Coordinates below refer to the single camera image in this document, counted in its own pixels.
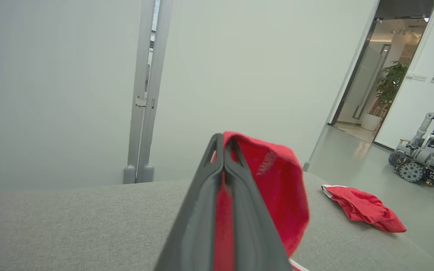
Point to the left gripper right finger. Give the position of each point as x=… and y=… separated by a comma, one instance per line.
x=251, y=233

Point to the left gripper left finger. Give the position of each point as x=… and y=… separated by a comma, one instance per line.
x=194, y=233

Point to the red basketball jersey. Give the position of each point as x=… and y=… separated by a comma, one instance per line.
x=281, y=195

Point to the red basketball shorts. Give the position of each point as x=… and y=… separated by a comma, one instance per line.
x=367, y=210

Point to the grey partition end support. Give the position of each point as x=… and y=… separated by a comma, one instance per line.
x=307, y=167

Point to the white round planter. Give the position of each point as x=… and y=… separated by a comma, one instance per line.
x=371, y=122

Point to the grey wheeled robot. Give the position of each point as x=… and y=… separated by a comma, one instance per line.
x=424, y=158

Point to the frosted glass door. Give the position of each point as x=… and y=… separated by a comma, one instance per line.
x=367, y=75

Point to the green potted plant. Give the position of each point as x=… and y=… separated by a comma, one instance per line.
x=390, y=82

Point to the grey partition post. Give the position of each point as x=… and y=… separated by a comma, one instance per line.
x=136, y=131
x=150, y=131

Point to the white wall switch plate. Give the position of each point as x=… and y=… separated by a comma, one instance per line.
x=419, y=77

